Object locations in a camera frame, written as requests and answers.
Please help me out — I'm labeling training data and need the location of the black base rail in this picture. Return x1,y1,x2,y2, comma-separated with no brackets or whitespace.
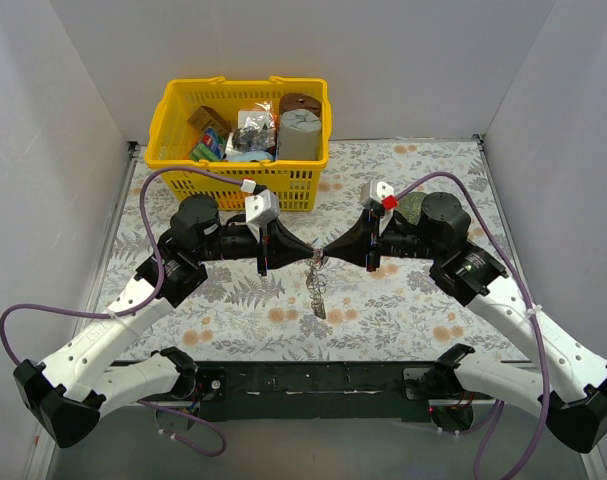
137,357,499,424

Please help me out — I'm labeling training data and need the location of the purple cable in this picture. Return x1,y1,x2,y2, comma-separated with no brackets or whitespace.
0,167,257,457
382,172,552,480

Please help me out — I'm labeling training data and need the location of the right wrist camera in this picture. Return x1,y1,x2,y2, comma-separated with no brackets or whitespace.
359,180,398,234

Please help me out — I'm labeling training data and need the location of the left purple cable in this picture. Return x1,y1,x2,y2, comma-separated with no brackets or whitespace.
0,167,257,457

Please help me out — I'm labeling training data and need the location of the yellow plastic basket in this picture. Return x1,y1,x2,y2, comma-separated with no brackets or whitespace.
143,75,331,213

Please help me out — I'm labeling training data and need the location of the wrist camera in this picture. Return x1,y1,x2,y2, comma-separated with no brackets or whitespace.
240,178,280,243
359,180,398,234

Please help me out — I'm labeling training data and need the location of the brown cylinder roll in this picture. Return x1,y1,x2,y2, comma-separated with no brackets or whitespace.
279,93,322,118

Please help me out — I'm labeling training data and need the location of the green snack packet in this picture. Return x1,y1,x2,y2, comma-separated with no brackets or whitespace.
188,127,225,162

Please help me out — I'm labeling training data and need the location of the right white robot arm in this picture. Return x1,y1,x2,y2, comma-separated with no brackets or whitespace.
323,192,607,453

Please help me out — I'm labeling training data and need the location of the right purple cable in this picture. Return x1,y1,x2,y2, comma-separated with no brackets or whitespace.
382,172,552,480

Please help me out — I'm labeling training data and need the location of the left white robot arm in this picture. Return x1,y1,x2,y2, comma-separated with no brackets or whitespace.
13,191,314,448

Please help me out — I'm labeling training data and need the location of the green woven ball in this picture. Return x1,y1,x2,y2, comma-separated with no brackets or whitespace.
396,191,427,226

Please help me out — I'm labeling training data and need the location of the metal ring disc with keyrings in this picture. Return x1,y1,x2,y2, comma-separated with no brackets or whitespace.
306,249,327,320

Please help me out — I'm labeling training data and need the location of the brown cardboard box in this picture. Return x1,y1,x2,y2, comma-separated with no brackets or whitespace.
187,105,232,136

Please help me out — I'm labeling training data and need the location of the silver foil bag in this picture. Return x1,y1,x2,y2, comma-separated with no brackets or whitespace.
225,101,277,161

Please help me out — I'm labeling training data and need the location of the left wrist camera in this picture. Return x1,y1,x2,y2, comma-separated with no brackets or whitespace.
240,178,280,243

